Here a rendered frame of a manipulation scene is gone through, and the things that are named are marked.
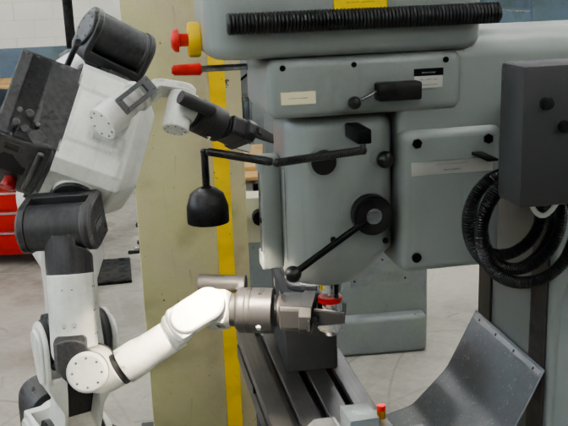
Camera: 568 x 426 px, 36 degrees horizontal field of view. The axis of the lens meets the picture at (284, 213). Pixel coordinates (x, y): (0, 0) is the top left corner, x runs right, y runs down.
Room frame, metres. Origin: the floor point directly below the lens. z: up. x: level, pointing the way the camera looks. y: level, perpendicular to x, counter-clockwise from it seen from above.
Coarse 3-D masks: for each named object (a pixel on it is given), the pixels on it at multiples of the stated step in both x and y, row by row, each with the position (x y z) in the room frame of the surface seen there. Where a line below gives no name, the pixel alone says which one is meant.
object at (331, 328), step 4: (320, 304) 1.56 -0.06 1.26; (324, 304) 1.55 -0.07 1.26; (336, 304) 1.55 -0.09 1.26; (340, 304) 1.56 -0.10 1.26; (320, 308) 1.56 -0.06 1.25; (324, 308) 1.55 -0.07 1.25; (328, 308) 1.55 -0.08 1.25; (332, 308) 1.55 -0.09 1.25; (336, 308) 1.55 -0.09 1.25; (340, 308) 1.56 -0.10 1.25; (340, 324) 1.56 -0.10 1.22; (320, 328) 1.56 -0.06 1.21; (324, 328) 1.55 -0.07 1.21; (328, 328) 1.55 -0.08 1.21; (332, 328) 1.55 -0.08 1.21; (336, 328) 1.55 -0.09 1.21; (340, 328) 1.56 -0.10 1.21; (328, 332) 1.55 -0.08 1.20; (332, 332) 1.55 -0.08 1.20
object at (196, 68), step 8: (184, 64) 1.62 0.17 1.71; (192, 64) 1.62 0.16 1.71; (200, 64) 1.63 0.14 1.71; (224, 64) 1.64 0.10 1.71; (232, 64) 1.64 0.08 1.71; (240, 64) 1.64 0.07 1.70; (176, 72) 1.62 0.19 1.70; (184, 72) 1.62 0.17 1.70; (192, 72) 1.62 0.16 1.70; (200, 72) 1.62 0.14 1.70
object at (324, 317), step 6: (318, 312) 1.54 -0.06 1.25; (324, 312) 1.54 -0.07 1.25; (330, 312) 1.54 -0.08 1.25; (336, 312) 1.54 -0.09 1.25; (342, 312) 1.55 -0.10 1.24; (312, 318) 1.54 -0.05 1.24; (318, 318) 1.54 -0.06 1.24; (324, 318) 1.54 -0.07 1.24; (330, 318) 1.54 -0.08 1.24; (336, 318) 1.54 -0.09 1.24; (342, 318) 1.54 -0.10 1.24; (318, 324) 1.54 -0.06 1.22; (324, 324) 1.54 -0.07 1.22; (330, 324) 1.54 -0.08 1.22; (336, 324) 1.54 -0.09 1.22
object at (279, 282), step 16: (272, 272) 2.04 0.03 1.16; (288, 288) 1.90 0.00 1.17; (304, 288) 1.87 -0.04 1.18; (288, 336) 1.85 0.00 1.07; (304, 336) 1.86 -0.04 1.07; (320, 336) 1.86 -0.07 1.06; (288, 352) 1.85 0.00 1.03; (304, 352) 1.86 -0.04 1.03; (320, 352) 1.86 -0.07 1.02; (336, 352) 1.87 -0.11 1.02; (288, 368) 1.85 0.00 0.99; (304, 368) 1.86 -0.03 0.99; (320, 368) 1.86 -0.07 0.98
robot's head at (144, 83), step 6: (144, 78) 1.70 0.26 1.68; (138, 84) 1.69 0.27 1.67; (144, 84) 1.70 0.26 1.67; (150, 84) 1.70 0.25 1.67; (126, 90) 1.67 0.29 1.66; (132, 90) 1.68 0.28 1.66; (144, 90) 1.70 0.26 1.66; (150, 90) 1.70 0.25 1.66; (156, 90) 1.71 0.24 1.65; (120, 96) 1.66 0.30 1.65; (126, 96) 1.67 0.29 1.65; (144, 96) 1.68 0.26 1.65; (150, 96) 1.72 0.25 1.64; (120, 102) 1.65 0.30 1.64; (138, 102) 1.67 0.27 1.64; (150, 102) 1.72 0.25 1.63; (126, 108) 1.65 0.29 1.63; (132, 108) 1.66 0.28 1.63
